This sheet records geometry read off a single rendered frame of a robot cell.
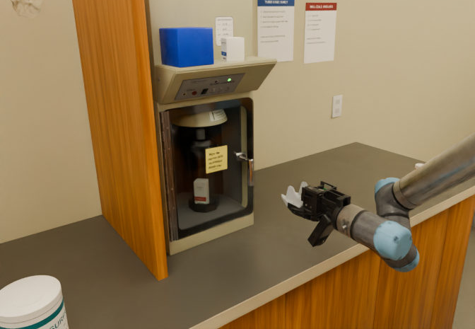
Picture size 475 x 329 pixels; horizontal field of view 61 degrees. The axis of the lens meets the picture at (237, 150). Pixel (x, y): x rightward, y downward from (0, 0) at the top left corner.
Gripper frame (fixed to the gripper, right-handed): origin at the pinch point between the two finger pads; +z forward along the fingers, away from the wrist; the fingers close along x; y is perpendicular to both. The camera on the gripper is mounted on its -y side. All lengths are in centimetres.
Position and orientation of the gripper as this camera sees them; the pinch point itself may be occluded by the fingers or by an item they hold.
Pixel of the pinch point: (288, 197)
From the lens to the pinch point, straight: 113.4
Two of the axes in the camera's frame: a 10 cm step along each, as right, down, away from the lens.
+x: -8.2, 2.0, -5.4
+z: -5.8, -2.5, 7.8
